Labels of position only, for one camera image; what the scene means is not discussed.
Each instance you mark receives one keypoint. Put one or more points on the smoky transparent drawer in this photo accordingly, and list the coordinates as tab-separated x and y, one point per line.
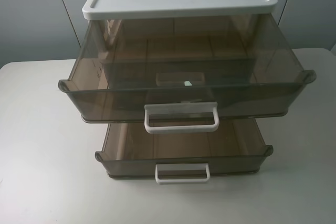
161	74
130	152
276	81

